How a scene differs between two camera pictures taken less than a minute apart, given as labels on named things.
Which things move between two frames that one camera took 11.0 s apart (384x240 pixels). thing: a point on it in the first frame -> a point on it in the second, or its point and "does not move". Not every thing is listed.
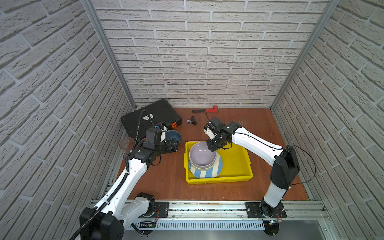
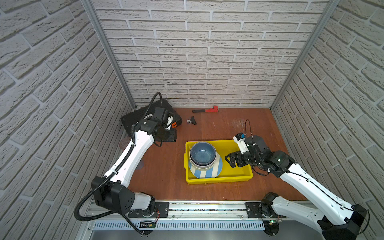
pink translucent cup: x=127 y=143 does not move
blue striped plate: x=210 y=172 does not move
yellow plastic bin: x=236 y=166 does not move
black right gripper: x=211 y=147 -> x=238 y=155
